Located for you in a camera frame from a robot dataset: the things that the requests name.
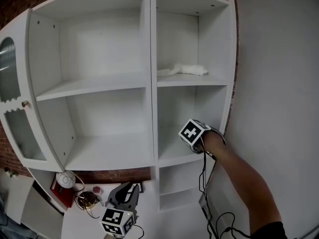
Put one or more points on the person's black shirt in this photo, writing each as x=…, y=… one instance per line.
x=271, y=231

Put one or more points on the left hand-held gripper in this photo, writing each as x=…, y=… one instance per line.
x=117, y=220

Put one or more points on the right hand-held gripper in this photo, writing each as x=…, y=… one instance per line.
x=190, y=133

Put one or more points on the white crumpled paper towel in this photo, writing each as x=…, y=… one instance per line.
x=189, y=69

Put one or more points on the small plant sprig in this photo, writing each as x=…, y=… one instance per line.
x=11, y=173

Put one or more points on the red book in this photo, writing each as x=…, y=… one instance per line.
x=62, y=195

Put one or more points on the white side cabinet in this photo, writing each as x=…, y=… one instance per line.
x=40, y=208

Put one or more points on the white ribbed glass cabinet door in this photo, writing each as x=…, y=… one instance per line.
x=15, y=123

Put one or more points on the white shelving cabinet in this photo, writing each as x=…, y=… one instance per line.
x=99, y=146

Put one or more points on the black framed picture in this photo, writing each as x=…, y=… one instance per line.
x=140, y=187

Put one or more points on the grey metal strip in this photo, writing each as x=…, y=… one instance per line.
x=202, y=203

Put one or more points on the gold door knob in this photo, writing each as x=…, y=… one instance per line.
x=25, y=104

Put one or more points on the person's left forearm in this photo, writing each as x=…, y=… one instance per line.
x=109, y=236

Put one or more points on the small pink ornament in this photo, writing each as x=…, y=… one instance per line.
x=97, y=190

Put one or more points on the white table top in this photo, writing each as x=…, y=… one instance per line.
x=174, y=223

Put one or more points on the person's right forearm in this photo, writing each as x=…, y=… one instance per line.
x=239, y=180

